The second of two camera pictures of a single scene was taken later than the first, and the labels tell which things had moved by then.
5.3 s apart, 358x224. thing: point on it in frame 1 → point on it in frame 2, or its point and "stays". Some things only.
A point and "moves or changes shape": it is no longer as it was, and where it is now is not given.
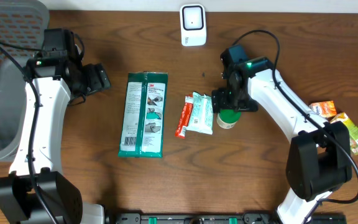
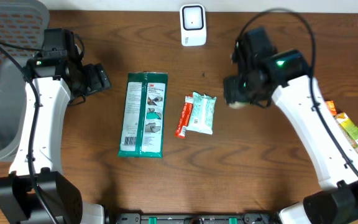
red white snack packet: (185, 116) stays
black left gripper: (99, 81) stays
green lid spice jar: (227, 119) moves or changes shape
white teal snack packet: (201, 116) stays
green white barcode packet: (143, 119) stays
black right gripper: (220, 101) → (235, 91)
